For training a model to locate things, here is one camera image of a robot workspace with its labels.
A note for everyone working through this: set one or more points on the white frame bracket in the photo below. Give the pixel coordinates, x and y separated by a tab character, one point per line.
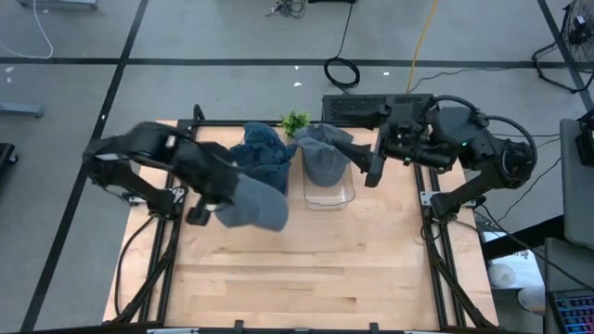
426	198
178	195

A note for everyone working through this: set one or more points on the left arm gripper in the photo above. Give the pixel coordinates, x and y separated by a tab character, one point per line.
209	171

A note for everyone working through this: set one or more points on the white paper roll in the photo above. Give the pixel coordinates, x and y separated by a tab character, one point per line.
502	276

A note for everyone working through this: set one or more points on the black floor fan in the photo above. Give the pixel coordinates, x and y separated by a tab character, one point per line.
579	32

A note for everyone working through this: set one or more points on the backlit rainbow keyboard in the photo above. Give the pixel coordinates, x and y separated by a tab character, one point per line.
575	315

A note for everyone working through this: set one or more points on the grey desk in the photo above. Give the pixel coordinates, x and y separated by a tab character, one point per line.
580	195

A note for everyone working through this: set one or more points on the grey metal floor bar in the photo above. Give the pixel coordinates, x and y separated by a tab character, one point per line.
58	3
21	110

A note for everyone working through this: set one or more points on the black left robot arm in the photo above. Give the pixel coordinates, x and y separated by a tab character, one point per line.
134	183

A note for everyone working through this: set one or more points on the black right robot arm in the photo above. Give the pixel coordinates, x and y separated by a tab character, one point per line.
468	190

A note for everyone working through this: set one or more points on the black vented box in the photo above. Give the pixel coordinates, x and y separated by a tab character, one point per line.
339	101

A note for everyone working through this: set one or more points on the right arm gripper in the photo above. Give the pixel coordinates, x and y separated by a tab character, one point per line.
399	137

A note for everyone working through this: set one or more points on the clear plastic bin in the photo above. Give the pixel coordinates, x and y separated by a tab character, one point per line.
329	197
286	183

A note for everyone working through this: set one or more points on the green plant in white pot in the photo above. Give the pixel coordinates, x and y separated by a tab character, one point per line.
295	123

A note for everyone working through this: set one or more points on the black device on desk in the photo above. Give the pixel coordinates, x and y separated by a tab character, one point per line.
585	144

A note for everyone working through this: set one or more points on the dark blue denim cap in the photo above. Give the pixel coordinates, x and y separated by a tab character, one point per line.
274	174
264	155
260	132

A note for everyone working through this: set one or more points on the black floor device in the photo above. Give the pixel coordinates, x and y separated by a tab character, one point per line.
5	155

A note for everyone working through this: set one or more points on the black desk beam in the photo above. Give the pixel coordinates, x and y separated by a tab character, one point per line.
524	239

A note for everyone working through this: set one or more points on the black aluminium table frame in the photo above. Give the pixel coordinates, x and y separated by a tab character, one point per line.
218	331

